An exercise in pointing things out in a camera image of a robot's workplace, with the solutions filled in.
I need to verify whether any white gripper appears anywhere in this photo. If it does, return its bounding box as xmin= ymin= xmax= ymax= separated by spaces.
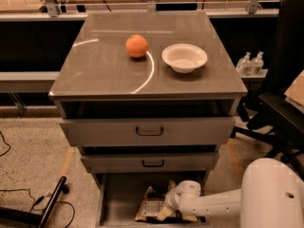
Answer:
xmin=157 ymin=180 xmax=180 ymax=221

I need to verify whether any brown chip bag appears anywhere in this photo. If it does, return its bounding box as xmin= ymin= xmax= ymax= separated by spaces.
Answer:
xmin=135 ymin=186 xmax=198 ymax=222

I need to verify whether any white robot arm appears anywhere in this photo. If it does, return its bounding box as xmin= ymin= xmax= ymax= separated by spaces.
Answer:
xmin=157 ymin=158 xmax=304 ymax=228

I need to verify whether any middle grey drawer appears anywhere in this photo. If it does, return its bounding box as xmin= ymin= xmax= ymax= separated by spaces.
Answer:
xmin=82 ymin=152 xmax=219 ymax=173

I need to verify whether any grey drawer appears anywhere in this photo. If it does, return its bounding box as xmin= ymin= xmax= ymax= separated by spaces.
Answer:
xmin=82 ymin=152 xmax=219 ymax=173
xmin=96 ymin=171 xmax=206 ymax=228
xmin=60 ymin=117 xmax=236 ymax=146

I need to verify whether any bottom grey drawer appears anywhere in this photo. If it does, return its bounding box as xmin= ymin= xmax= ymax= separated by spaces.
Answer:
xmin=96 ymin=171 xmax=206 ymax=228

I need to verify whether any grey drawer cabinet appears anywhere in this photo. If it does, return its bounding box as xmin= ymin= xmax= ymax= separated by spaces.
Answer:
xmin=47 ymin=10 xmax=248 ymax=228

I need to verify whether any top grey drawer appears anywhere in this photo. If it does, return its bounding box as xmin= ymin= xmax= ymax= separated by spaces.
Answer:
xmin=60 ymin=117 xmax=236 ymax=146

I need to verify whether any black office chair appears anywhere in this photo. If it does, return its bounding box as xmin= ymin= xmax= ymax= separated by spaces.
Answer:
xmin=231 ymin=0 xmax=304 ymax=180

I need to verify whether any white bowl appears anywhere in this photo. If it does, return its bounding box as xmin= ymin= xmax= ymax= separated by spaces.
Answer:
xmin=161 ymin=44 xmax=208 ymax=73

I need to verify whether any orange fruit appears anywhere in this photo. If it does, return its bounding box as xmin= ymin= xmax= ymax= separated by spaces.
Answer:
xmin=125 ymin=34 xmax=148 ymax=58

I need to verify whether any black stand leg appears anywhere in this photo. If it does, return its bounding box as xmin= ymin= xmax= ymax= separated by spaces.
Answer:
xmin=0 ymin=176 xmax=70 ymax=228

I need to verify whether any right clear pump bottle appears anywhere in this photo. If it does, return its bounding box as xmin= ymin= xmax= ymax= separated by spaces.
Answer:
xmin=250 ymin=51 xmax=264 ymax=75

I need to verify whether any black floor cable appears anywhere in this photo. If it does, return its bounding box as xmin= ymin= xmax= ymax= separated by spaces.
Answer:
xmin=0 ymin=130 xmax=76 ymax=228

